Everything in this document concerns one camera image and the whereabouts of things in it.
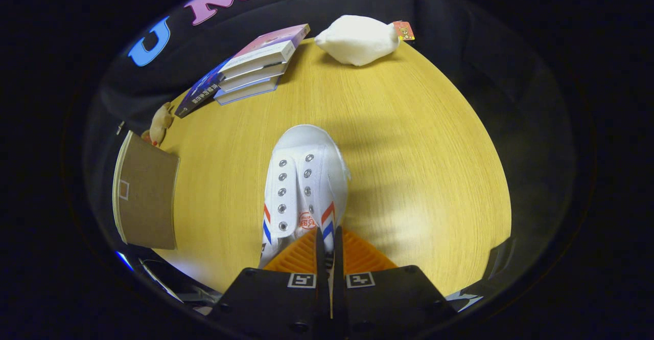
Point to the beige fabric storage box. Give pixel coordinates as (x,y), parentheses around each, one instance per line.
(150,197)

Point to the pink cover book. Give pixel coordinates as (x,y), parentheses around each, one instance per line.
(271,37)

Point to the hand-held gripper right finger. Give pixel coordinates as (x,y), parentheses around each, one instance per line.
(393,304)

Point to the dark blue book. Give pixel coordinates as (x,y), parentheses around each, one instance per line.
(199,94)

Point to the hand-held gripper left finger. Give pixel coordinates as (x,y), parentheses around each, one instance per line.
(271,304)

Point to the white clothes peg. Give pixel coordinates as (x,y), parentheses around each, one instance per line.
(120,128)

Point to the brown plush toy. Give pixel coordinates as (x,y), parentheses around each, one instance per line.
(162,120)

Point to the white striped canvas shoe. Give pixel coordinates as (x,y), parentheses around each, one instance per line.
(306,176)

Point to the white plush toy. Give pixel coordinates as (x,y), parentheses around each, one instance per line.
(357,41)

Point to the light blue book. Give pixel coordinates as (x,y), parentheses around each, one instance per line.
(245,92)

